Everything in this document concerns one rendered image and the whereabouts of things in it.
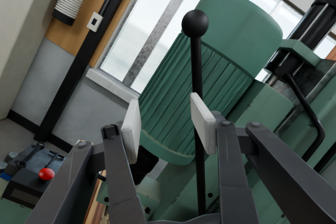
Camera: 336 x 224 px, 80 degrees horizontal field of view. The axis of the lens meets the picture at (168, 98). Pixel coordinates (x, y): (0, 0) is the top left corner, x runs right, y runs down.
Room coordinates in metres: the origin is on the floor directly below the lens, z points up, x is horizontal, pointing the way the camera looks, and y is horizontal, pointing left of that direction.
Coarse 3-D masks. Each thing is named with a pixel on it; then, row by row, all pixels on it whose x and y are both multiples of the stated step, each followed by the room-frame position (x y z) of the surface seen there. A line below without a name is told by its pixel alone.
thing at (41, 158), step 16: (32, 144) 0.42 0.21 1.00; (16, 160) 0.36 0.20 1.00; (32, 160) 0.38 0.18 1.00; (48, 160) 0.41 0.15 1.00; (0, 176) 0.34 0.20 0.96; (16, 176) 0.32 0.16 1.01; (32, 176) 0.34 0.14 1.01; (16, 192) 0.31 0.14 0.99; (32, 192) 0.32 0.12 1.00; (32, 208) 0.32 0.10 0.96
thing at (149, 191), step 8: (104, 176) 0.45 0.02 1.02; (104, 184) 0.40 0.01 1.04; (144, 184) 0.44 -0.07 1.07; (152, 184) 0.45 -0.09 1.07; (104, 192) 0.39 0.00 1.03; (144, 192) 0.41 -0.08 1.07; (152, 192) 0.43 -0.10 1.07; (160, 192) 0.45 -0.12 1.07; (96, 200) 0.39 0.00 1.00; (104, 200) 0.38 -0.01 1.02; (144, 200) 0.41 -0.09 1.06; (152, 200) 0.41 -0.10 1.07; (160, 200) 0.42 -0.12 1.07; (152, 208) 0.41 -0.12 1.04
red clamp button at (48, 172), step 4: (44, 168) 0.36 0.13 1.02; (48, 168) 0.36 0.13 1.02; (40, 172) 0.35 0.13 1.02; (44, 172) 0.35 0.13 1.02; (48, 172) 0.35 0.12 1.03; (52, 172) 0.36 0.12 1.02; (40, 176) 0.34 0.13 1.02; (44, 176) 0.34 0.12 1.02; (48, 176) 0.35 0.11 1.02; (52, 176) 0.35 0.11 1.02
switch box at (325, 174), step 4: (332, 164) 0.38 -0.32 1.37; (328, 168) 0.38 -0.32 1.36; (332, 168) 0.38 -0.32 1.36; (324, 172) 0.38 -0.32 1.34; (328, 172) 0.38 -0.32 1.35; (332, 172) 0.37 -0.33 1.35; (324, 176) 0.38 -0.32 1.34; (328, 176) 0.37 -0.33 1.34; (332, 176) 0.37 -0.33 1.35; (328, 180) 0.37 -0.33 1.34; (332, 180) 0.36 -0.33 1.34; (332, 184) 0.36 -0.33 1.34
